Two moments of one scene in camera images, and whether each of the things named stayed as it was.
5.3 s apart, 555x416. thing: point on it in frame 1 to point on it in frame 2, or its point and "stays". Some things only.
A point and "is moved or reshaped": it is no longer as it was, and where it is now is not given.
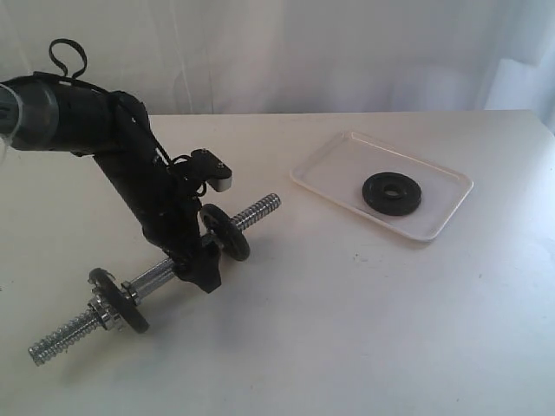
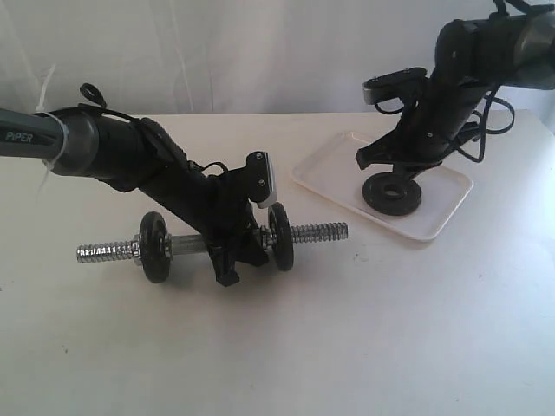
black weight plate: x=375 y=200 stays
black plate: x=107 y=285 to x=154 y=247
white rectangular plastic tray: x=340 y=169 stays
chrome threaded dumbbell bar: x=90 y=321 to x=129 y=251
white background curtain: x=274 y=56 stays
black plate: x=227 y=231 is moved or reshaped
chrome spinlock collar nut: x=108 y=319 to x=136 y=245
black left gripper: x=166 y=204 to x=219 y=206
